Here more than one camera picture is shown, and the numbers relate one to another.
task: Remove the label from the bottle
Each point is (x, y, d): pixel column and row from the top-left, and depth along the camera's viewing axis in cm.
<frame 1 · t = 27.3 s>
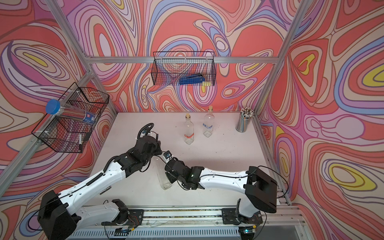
left hand: (161, 142, 80), fingers open
right hand: (171, 171, 79), fingers closed
clear bottle with black cap: (159, 164, 74), point 20 cm above the table
clear bottle red label cork: (189, 130, 93), point 16 cm above the table
clear bottle blue label cork: (209, 122, 101), point 13 cm above the table
metal cup with pencils: (245, 115, 97), point 19 cm above the table

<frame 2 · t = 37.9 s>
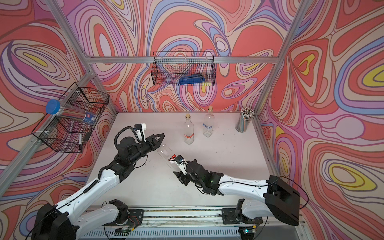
left hand: (165, 136, 73), fingers open
right hand: (179, 171, 78), fingers open
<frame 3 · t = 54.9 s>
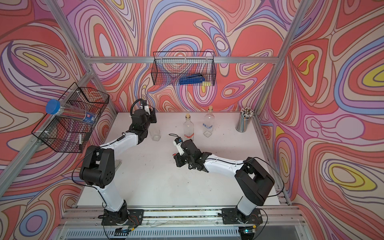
left hand: (152, 109, 92), fingers open
right hand: (175, 160, 85), fingers closed
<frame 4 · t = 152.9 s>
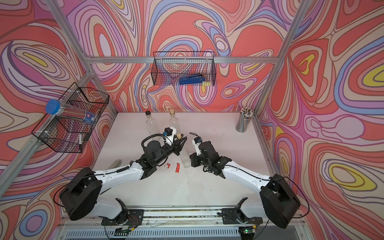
left hand: (186, 138, 77), fingers open
right hand: (191, 160, 83), fingers closed
clear bottle red label cork: (174, 121, 90), point 21 cm above the table
clear bottle blue label cork: (186, 152, 84), point 15 cm above the table
red bottle label: (177, 167, 93), on the table
